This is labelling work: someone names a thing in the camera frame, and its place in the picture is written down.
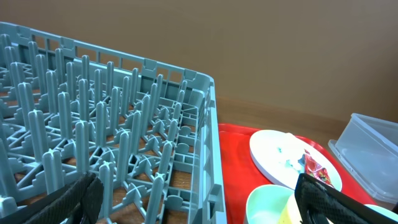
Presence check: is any red snack wrapper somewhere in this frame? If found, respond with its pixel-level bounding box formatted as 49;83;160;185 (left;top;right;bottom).
304;150;333;186

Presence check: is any clear plastic bin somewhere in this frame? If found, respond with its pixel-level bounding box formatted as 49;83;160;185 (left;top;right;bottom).
328;113;397;204

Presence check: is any light blue bowl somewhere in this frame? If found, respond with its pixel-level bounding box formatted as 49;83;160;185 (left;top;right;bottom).
366;204;397;224

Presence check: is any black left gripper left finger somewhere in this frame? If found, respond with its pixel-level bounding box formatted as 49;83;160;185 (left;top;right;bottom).
1;173;104;224

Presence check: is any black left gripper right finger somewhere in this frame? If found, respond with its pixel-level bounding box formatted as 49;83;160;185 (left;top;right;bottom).
294;174;397;224

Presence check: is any grey plastic dishwasher rack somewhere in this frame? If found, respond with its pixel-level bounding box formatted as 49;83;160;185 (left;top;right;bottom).
1;22;227;223

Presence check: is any yellow plastic cup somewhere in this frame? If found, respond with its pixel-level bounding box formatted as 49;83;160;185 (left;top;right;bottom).
277;194;302;224

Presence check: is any light green bowl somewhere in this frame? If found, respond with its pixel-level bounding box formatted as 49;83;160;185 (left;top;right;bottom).
244;184;294;224

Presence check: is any red plastic tray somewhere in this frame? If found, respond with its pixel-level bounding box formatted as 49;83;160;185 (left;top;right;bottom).
218;123;375;224

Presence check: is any light blue plate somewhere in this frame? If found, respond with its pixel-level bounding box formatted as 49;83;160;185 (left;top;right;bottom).
249;130;343;191

